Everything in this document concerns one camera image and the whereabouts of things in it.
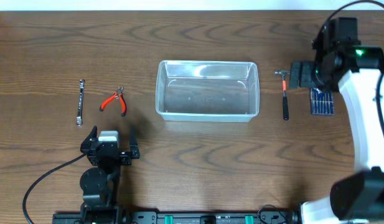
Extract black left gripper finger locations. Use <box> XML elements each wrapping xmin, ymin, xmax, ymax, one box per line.
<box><xmin>82</xmin><ymin>126</ymin><xmax>97</xmax><ymax>146</ymax></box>
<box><xmin>129</xmin><ymin>126</ymin><xmax>138</xmax><ymax>152</ymax></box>

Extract blue precision screwdriver set case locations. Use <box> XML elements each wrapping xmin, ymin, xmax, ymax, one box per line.
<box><xmin>310</xmin><ymin>88</ymin><xmax>334</xmax><ymax>116</ymax></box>

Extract claw hammer orange black handle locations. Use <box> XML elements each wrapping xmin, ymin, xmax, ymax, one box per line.
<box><xmin>274</xmin><ymin>70</ymin><xmax>290</xmax><ymax>120</ymax></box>

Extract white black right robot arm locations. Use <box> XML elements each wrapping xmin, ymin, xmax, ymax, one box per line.
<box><xmin>289</xmin><ymin>17</ymin><xmax>384</xmax><ymax>223</ymax></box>

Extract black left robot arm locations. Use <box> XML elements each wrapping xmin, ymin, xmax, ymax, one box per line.
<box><xmin>77</xmin><ymin>126</ymin><xmax>140</xmax><ymax>224</ymax></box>

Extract clear plastic container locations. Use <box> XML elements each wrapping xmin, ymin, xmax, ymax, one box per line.
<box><xmin>155</xmin><ymin>60</ymin><xmax>260</xmax><ymax>123</ymax></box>

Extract silver combination wrench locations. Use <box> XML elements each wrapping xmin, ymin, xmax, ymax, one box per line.
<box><xmin>76</xmin><ymin>80</ymin><xmax>85</xmax><ymax>127</ymax></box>

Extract red handled cutting pliers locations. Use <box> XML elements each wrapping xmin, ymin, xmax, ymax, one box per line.
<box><xmin>100</xmin><ymin>86</ymin><xmax>128</xmax><ymax>116</ymax></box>

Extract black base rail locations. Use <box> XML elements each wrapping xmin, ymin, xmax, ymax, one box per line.
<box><xmin>52</xmin><ymin>207</ymin><xmax>301</xmax><ymax>224</ymax></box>

